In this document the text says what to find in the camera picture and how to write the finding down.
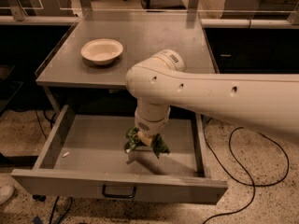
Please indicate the white shoe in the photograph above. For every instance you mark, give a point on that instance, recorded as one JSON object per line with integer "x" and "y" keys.
{"x": 6, "y": 192}

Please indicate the white horizontal rail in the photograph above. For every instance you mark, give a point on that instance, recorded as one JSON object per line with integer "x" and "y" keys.
{"x": 251, "y": 24}

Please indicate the green jalapeno chip bag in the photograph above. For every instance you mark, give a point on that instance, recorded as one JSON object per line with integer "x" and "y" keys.
{"x": 158, "y": 145}

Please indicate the white paper bowl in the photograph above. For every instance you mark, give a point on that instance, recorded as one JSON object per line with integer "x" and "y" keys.
{"x": 102, "y": 51}

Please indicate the black drawer handle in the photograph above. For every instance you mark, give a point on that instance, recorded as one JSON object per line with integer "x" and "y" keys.
{"x": 118, "y": 192}

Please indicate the open grey top drawer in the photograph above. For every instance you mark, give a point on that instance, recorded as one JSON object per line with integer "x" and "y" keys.
{"x": 97, "y": 158}

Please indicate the grey cabinet table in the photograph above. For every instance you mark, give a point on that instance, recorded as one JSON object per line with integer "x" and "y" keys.
{"x": 142, "y": 34}

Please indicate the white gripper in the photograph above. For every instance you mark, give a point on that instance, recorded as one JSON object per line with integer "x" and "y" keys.
{"x": 148, "y": 125}

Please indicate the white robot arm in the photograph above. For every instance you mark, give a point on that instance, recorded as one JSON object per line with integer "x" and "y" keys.
{"x": 267, "y": 103}

